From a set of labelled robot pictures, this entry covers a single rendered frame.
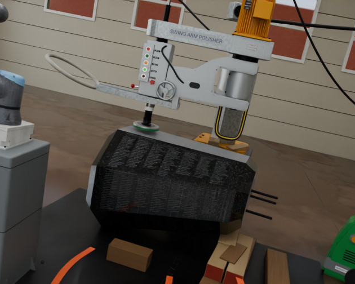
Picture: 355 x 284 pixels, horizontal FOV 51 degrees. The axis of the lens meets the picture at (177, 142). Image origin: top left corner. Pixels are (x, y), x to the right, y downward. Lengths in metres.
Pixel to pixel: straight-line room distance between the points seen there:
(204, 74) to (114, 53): 6.65
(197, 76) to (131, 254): 1.39
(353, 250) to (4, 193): 2.59
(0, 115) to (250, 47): 1.74
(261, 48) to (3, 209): 1.99
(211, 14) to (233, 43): 6.14
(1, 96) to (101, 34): 7.46
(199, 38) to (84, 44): 7.01
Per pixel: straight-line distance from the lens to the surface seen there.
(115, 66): 9.38
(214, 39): 2.85
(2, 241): 2.26
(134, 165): 2.75
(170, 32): 2.87
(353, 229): 3.33
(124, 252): 2.74
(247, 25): 2.87
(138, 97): 2.97
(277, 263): 3.12
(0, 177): 2.11
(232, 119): 3.56
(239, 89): 2.87
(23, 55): 10.45
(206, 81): 2.86
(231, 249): 2.80
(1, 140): 2.16
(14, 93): 2.18
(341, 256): 3.41
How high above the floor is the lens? 1.51
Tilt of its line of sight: 13 degrees down
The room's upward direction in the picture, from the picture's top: 12 degrees clockwise
